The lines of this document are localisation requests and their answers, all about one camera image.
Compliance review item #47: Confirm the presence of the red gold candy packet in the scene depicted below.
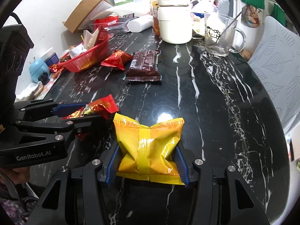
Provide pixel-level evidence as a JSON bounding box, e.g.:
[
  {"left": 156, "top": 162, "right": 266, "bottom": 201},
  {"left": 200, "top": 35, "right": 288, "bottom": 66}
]
[{"left": 62, "top": 94, "right": 119, "bottom": 119}]

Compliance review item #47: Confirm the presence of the yellow snack packet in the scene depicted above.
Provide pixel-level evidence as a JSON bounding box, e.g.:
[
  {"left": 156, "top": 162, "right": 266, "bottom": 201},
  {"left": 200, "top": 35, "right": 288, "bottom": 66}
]
[{"left": 113, "top": 113, "right": 185, "bottom": 185}]

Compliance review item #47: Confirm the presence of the red cartoon candy packet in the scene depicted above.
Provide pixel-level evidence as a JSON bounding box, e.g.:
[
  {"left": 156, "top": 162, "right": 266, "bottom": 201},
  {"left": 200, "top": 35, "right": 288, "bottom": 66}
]
[{"left": 101, "top": 50, "right": 133, "bottom": 71}]

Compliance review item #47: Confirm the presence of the dark brown chocolate bar packet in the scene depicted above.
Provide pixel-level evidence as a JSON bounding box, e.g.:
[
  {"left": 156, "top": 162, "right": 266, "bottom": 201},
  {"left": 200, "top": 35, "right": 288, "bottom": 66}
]
[{"left": 125, "top": 50, "right": 162, "bottom": 82}]

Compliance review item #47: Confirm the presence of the clear zip bag with snack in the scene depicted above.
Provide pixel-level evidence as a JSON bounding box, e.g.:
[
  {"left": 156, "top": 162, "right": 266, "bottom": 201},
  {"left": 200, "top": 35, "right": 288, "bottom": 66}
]
[{"left": 69, "top": 43, "right": 87, "bottom": 59}]

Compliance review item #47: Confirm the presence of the person left hand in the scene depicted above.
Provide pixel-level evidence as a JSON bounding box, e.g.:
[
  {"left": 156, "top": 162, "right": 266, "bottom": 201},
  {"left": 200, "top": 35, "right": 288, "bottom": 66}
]
[{"left": 1, "top": 167, "right": 30, "bottom": 184}]

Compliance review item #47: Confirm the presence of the pink green leaflet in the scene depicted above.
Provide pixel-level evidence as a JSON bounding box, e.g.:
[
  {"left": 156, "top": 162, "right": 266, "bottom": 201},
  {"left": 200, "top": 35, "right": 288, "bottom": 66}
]
[{"left": 36, "top": 69, "right": 64, "bottom": 100}]

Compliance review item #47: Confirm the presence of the blue robot shaped gadget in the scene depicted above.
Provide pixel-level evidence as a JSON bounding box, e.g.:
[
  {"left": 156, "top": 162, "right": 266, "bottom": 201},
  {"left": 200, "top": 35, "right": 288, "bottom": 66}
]
[{"left": 29, "top": 57, "right": 50, "bottom": 85}]

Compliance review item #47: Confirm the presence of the red plastic basket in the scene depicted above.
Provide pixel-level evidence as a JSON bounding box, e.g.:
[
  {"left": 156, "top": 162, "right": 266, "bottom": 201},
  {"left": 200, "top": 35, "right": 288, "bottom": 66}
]
[{"left": 58, "top": 28, "right": 110, "bottom": 73}]

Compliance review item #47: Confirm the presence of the blue jar white lid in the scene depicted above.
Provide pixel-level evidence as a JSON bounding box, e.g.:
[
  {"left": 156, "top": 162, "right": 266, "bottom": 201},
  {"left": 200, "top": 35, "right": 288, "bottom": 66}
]
[{"left": 41, "top": 47, "right": 59, "bottom": 67}]

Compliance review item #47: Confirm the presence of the clear plastic tray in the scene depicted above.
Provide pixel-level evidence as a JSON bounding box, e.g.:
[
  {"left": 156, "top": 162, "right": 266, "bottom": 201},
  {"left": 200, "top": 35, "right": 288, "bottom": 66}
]
[{"left": 89, "top": 17, "right": 136, "bottom": 36}]

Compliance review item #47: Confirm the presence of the red snack bag in tray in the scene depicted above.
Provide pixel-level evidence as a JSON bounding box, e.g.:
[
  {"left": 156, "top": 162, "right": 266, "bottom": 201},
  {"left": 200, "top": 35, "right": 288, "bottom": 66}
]
[{"left": 94, "top": 15, "right": 119, "bottom": 29}]

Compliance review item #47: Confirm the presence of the white cylinder container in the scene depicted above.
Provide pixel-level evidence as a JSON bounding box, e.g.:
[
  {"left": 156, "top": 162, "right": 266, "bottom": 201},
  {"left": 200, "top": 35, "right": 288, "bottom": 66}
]
[{"left": 128, "top": 14, "right": 153, "bottom": 33}]

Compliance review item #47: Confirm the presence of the brown cardboard box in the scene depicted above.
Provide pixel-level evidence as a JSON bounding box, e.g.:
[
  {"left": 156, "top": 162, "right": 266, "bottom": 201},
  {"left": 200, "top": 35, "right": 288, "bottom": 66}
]
[{"left": 63, "top": 0, "right": 113, "bottom": 33}]

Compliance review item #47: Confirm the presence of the glass mug with cartoon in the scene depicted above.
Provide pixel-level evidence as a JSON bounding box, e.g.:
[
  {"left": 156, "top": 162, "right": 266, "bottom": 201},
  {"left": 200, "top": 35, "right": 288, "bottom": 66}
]
[{"left": 204, "top": 12, "right": 247, "bottom": 57}]

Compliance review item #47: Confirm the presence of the cream white kettle jug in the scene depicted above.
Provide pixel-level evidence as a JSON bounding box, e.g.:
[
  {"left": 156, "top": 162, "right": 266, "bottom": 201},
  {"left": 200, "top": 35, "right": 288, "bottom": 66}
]
[{"left": 157, "top": 0, "right": 193, "bottom": 44}]

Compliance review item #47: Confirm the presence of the amber drink plastic bottle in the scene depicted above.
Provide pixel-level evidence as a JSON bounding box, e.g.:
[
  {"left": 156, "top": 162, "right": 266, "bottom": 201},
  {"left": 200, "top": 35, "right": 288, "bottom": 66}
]
[{"left": 150, "top": 0, "right": 160, "bottom": 36}]

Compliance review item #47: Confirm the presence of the grey leaf pattern chair cushion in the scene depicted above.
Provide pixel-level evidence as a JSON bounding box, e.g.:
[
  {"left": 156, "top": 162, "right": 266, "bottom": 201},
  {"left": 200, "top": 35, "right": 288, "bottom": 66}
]
[{"left": 248, "top": 16, "right": 299, "bottom": 133}]

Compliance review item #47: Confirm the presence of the lower green tote bag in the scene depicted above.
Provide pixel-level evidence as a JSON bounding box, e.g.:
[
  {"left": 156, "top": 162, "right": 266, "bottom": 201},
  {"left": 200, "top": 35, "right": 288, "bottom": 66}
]
[{"left": 271, "top": 4, "right": 286, "bottom": 26}]

